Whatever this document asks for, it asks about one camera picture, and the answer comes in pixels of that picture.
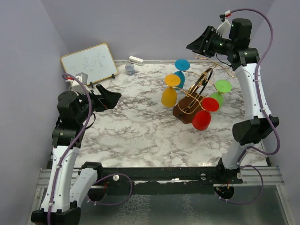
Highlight red plastic wine glass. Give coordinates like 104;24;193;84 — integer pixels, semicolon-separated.
192;97;219;131

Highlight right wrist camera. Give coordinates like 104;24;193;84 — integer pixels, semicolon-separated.
217;10;231;37

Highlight yellow plastic wine glass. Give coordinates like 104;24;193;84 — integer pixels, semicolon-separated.
161;74;181;107

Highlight green plastic wine glass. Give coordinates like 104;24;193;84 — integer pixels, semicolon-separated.
210;80;232;108

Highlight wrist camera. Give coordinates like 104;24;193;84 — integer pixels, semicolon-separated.
71;73;89;94
217;10;231;37

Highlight small framed whiteboard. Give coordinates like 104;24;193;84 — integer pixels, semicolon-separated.
60;43;118;85

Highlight gold wire wine glass rack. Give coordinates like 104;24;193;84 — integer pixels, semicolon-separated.
173;53;236;124

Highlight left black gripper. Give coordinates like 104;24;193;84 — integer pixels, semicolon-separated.
76;84;121;123

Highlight aluminium frame rail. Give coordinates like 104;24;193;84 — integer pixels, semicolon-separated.
37;166;284;188

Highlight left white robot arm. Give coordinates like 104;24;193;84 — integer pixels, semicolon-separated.
30;84;121;225

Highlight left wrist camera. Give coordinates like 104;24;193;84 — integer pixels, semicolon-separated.
71;73;89;94

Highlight blue plastic wine glass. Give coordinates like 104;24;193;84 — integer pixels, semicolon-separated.
174;59;190;89

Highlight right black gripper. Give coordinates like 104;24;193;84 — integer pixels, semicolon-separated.
186;26;234;58

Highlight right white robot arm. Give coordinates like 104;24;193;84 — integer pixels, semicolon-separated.
186;18;279;183

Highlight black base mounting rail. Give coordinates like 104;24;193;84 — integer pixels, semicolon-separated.
88;166;242;199

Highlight white whiteboard eraser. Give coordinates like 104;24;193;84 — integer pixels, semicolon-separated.
128;56;144;66

